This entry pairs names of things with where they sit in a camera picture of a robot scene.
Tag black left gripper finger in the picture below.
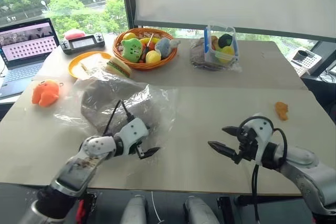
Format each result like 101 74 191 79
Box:
143 146 161 159

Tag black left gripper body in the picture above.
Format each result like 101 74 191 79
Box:
130 141 148 160

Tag white desk phone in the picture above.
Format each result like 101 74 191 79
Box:
289 46 323 77

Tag green kiwi plush toy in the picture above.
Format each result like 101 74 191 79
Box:
121 38 144 63

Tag small clear plastic bag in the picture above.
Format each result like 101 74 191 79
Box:
189 37 243 73

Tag red clamp part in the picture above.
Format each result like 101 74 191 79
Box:
76 199 87 222

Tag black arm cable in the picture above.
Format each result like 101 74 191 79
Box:
240 115 289 224
103 100 136 135

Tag toy bread slice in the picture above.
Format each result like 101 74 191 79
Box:
78 53 111 74

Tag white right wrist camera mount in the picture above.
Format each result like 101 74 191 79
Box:
246 115 275 167

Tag plush burger toy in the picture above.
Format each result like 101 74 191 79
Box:
106 56 133 79

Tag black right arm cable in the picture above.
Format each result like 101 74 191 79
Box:
240 115 289 224

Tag black cables on desk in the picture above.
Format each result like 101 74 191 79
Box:
318 68 336 85

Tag orange plush toy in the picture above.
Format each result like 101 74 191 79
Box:
31 79 65 108

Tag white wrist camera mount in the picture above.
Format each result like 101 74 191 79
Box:
246 115 275 167
114 118 150 156

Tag open laptop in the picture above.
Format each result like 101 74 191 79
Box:
0 17 61 99

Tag thin white cord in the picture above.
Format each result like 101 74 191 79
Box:
150 191 164 224

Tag large clear plastic bag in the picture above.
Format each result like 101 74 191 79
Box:
54 76 177 145

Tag grey rounded robot leg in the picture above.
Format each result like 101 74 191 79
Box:
120 195 148 224
184 196 221 224

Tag yellow toy slice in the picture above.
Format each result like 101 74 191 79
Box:
214 46 235 64

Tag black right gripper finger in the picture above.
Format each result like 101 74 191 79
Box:
222 125 243 138
207 141 237 160

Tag black and green toy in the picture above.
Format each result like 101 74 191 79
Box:
218 33 234 49

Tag yellow toy banana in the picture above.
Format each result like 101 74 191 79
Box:
139 37 161 46

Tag pink red plush toy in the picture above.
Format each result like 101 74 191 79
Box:
63 29 87 41

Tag yellow toy fruit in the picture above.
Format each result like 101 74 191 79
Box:
145 50 162 65

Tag orange plate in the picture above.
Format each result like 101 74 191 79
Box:
68 51 114 79

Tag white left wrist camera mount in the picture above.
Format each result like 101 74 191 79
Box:
114 118 150 156

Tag grey blue plush toy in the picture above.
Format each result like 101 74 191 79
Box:
154 37 182 58

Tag remote controller with screen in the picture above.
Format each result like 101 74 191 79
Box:
60 33 107 55

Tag orange fried nugget toy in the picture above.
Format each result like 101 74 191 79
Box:
274 101 290 122

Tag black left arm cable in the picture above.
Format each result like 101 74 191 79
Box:
103 100 136 135

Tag orange wicker basket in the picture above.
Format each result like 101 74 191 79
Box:
112 27 178 71

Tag clear basket with blue handles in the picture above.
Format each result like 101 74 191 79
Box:
204 24 240 65

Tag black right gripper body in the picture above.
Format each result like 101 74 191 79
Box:
234 127 260 166

